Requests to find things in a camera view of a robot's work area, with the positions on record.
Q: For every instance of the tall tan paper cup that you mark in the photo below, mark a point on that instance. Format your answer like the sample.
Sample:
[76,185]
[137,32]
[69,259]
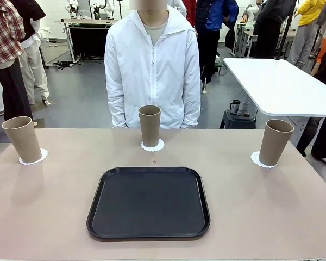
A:
[24,144]
[274,146]
[150,127]

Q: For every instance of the white scalloped paper coaster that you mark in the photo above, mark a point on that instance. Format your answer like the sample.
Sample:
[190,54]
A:
[254,158]
[160,145]
[44,155]

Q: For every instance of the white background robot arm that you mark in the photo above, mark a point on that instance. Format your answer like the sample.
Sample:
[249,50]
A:
[251,11]
[72,8]
[106,8]

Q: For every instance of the person's left forearm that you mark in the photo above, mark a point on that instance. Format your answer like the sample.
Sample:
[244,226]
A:
[192,108]

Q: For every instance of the person's right forearm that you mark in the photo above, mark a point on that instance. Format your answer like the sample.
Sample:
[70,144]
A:
[116,108]

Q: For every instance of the person in white jacket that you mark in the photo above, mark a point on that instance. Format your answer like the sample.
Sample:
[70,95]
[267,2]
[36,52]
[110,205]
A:
[152,68]

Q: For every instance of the black step stool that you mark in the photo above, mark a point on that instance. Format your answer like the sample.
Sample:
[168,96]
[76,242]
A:
[236,121]

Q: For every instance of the black plastic serving tray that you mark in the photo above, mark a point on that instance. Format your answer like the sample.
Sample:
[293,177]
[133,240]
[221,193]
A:
[149,204]

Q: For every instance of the black silver travel mug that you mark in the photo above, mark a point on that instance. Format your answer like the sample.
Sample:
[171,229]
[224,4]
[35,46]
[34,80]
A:
[235,107]

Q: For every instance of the green black floor device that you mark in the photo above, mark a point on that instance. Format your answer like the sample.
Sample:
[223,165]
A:
[219,65]

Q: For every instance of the black hanging bag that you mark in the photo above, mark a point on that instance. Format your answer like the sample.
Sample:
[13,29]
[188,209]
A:
[230,39]

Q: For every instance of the workbench with black panel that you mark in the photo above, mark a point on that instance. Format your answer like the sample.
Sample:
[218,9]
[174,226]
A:
[84,40]

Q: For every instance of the white side table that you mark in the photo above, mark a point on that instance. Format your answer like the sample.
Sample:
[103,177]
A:
[277,87]

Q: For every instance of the person in red jacket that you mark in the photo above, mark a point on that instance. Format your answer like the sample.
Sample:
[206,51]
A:
[191,11]

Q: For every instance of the person in blue jacket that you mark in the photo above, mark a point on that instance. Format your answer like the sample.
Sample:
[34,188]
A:
[214,16]

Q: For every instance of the bystander in white top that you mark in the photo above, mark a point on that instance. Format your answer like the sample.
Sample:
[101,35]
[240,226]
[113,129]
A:
[179,5]

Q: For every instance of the grey background desk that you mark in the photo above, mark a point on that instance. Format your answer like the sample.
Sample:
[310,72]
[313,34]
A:
[248,35]

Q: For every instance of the person in black vest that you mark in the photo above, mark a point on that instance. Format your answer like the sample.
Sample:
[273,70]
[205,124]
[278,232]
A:
[34,62]

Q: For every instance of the person in dark jacket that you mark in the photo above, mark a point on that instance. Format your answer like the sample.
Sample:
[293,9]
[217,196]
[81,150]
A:
[269,27]

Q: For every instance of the black clamp pole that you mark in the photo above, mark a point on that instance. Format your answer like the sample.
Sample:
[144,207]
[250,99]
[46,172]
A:
[284,40]

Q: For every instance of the person in red plaid shirt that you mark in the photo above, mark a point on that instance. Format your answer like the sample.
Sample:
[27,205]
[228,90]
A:
[2,27]

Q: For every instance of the person in yellow top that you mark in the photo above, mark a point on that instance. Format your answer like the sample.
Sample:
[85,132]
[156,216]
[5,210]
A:
[312,11]

